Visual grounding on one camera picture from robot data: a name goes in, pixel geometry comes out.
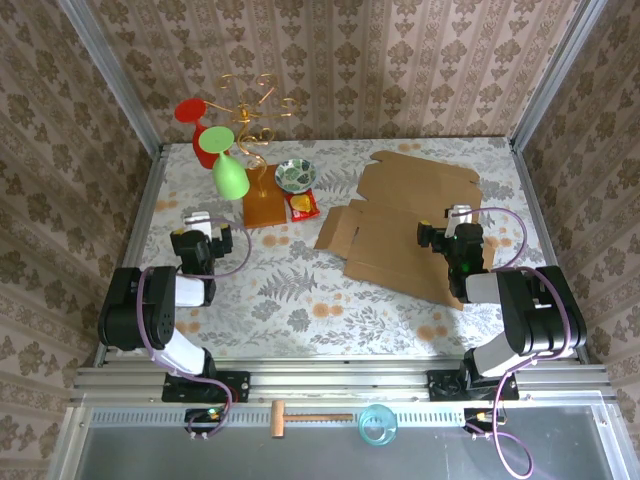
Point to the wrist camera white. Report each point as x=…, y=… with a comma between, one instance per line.
x=457, y=214
x=197, y=221

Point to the green plastic wine glass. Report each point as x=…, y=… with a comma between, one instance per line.
x=230, y=180

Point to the clear teal glass cup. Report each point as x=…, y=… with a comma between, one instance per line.
x=387, y=435

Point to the small black controller board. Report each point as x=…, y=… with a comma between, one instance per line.
x=475, y=417
x=200, y=417

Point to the aluminium frame cross rail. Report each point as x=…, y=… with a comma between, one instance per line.
x=325, y=380

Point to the leaf print ceramic bowl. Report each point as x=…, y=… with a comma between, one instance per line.
x=295, y=175

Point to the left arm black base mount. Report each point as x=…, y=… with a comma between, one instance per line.
x=235, y=387

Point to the aluminium frame post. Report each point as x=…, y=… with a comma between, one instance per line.
x=112, y=75
x=555, y=75

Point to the wooden mallet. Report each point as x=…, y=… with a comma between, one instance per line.
x=278, y=420

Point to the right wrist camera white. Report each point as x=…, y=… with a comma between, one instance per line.
x=457, y=214

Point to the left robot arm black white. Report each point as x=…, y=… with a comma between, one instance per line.
x=140, y=310

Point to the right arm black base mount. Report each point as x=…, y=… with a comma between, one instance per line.
x=442, y=387

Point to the red snack packet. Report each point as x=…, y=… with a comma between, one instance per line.
x=302, y=205

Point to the aluminium frame side rail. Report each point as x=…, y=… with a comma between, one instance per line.
x=542, y=225
x=142, y=225

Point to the red plastic wine glass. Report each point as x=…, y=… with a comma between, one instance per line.
x=190, y=111

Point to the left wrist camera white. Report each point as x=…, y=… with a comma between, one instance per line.
x=197, y=221

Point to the brown cardboard box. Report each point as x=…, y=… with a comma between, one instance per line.
x=400, y=200

